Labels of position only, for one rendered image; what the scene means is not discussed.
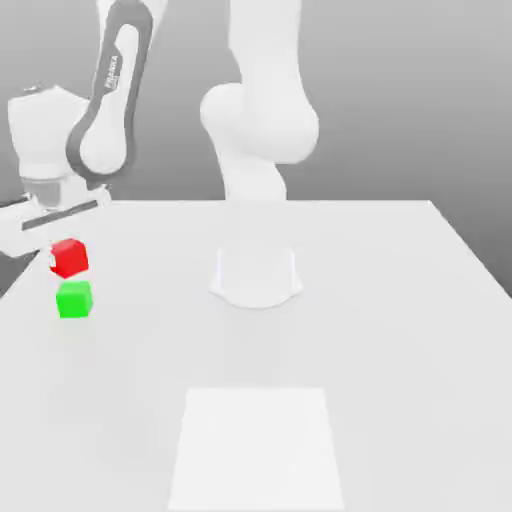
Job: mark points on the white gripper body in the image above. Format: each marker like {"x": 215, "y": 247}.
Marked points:
{"x": 24, "y": 236}

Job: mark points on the small red cube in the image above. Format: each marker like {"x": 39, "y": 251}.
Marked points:
{"x": 70, "y": 258}

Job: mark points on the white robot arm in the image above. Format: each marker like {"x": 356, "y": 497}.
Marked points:
{"x": 260, "y": 120}

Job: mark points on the small green cube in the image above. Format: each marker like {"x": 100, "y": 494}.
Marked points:
{"x": 74, "y": 300}

